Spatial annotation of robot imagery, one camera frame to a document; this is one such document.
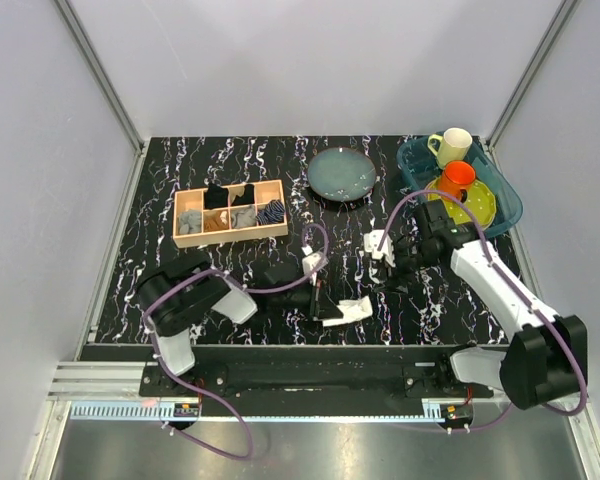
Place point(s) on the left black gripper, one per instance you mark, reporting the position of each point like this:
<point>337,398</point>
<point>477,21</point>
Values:
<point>321,306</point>

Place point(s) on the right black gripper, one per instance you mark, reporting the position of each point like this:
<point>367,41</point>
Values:
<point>391,280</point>

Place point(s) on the white underwear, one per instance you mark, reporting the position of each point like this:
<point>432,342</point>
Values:
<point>352,311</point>

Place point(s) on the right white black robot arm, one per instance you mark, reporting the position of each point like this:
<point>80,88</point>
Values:
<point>546,358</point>

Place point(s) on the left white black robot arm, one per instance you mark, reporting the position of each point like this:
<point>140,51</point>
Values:
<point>171,316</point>

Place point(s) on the yellow-green dotted plate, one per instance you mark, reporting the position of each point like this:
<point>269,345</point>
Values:
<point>481,203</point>

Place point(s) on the orange mug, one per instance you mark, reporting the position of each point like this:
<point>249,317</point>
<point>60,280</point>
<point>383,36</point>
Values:
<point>457,179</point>

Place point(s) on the teal transparent plastic bin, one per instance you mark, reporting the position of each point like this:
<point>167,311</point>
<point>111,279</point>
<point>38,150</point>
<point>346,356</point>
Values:
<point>420,171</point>

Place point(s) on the pale yellow mug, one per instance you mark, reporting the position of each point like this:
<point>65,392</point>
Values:
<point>452,145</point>

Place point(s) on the navy striped rolled cloth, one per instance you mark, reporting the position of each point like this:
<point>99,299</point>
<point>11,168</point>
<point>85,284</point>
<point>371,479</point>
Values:
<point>271,213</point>

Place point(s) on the blue-green ceramic plate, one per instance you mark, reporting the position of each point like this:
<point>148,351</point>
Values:
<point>341,174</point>

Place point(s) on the grey rolled cloth middle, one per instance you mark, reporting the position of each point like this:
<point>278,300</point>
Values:
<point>243,217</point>

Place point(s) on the grey rolled cloth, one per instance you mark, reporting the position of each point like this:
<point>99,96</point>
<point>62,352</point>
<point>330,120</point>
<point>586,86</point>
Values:
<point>243,217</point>
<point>190,222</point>

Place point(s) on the small black rolled cloth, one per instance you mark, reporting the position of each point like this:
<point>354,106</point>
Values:
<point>242,195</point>

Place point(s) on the wooden divided organizer box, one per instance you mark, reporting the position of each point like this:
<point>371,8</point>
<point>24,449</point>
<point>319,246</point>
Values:
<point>229,213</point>

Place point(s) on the brown rolled cloth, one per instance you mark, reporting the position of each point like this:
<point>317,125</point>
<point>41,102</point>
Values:
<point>215,221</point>

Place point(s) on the grey rolled cloth left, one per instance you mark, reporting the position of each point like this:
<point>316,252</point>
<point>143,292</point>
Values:
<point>190,222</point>

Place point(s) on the right connector box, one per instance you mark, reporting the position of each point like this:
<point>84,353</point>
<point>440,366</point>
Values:
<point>457,415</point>

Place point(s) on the connector box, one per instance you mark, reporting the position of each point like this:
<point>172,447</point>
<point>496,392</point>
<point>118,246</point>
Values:
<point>457,415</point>
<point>187,409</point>

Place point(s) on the left connector box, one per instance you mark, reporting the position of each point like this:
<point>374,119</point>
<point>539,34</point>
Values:
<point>187,409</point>

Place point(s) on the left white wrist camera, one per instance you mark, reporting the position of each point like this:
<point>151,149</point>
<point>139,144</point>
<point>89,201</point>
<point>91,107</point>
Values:
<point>313,262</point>

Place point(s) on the right aluminium frame post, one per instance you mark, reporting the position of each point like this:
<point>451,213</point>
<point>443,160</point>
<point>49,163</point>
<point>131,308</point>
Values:
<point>548,41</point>

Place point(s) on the aluminium frame post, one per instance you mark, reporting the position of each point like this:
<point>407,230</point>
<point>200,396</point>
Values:
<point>79,34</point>
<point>548,41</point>

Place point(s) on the left aluminium frame post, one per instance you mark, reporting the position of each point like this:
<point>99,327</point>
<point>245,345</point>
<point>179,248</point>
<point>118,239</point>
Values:
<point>79,34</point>

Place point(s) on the front aluminium rail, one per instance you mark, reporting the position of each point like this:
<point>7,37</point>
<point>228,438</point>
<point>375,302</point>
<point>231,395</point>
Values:
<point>105,382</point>

